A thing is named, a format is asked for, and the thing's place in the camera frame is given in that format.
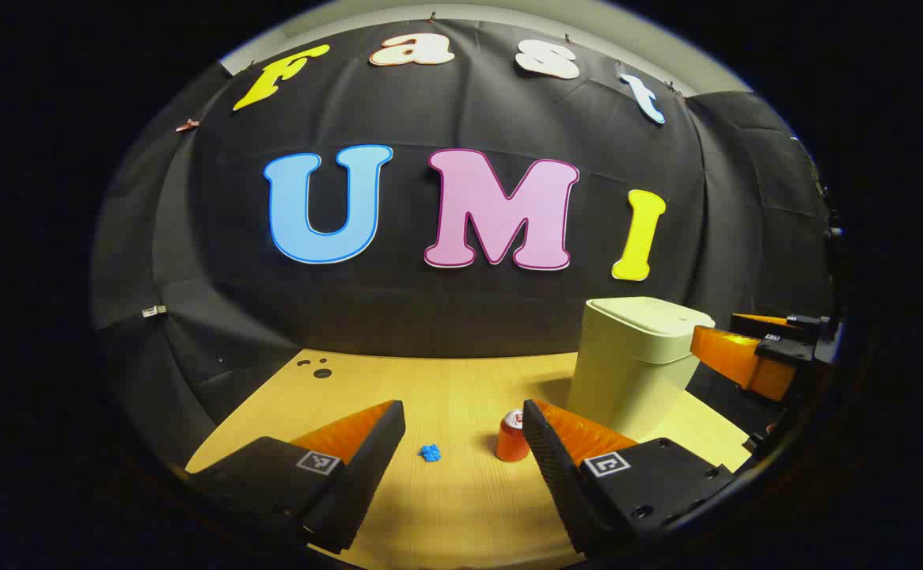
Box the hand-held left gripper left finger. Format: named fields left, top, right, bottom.
left=188, top=400, right=407, bottom=555

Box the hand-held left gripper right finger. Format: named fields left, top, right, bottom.
left=522, top=398, right=735, bottom=559

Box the orange pop can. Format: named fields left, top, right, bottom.
left=496, top=409, right=531, bottom=463

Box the pale green desktop garbage bin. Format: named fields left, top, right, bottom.
left=566, top=297, right=716, bottom=440

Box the wooden desktop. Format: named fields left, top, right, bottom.
left=184, top=348, right=751, bottom=570

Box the black backdrop cloth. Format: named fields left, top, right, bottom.
left=89, top=17, right=838, bottom=468

